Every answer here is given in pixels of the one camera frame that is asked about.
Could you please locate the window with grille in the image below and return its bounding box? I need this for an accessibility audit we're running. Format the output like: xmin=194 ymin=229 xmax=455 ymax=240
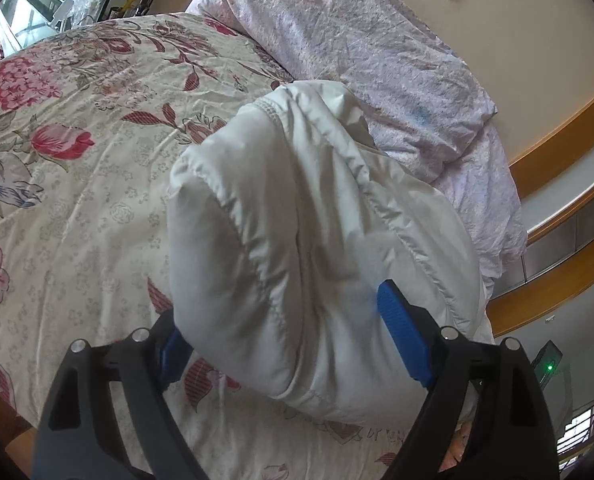
xmin=556 ymin=392 xmax=594 ymax=468

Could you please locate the small dark bottles group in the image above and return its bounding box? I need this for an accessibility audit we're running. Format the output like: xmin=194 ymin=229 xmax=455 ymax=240
xmin=108 ymin=0 xmax=157 ymax=17

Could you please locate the white down jacket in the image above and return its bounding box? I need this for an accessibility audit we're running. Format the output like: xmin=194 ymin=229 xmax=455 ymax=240
xmin=167 ymin=80 xmax=495 ymax=423

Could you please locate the wooden door frame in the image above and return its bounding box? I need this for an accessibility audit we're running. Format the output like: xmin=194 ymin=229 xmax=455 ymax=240
xmin=487 ymin=90 xmax=594 ymax=338

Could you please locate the clear plastic bag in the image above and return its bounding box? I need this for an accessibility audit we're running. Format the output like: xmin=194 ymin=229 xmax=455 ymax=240
xmin=52 ymin=0 xmax=110 ymax=28

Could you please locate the frosted glass sliding door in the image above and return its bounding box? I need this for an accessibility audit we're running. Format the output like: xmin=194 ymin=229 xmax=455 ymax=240
xmin=520 ymin=200 xmax=594 ymax=283

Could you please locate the pink crinkled pillow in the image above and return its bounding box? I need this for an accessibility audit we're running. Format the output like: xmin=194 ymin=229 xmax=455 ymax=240
xmin=422 ymin=115 xmax=524 ymax=283
xmin=186 ymin=0 xmax=499 ymax=181

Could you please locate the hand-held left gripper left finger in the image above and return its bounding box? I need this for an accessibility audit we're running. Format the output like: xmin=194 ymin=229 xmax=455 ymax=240
xmin=32 ymin=307 xmax=198 ymax=480

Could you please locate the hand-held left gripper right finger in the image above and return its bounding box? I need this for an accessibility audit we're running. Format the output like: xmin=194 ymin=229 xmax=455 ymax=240
xmin=377 ymin=280 xmax=560 ymax=480

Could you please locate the floral bed sheet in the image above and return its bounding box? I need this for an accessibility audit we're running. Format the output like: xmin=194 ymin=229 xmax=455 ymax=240
xmin=0 ymin=12 xmax=478 ymax=480

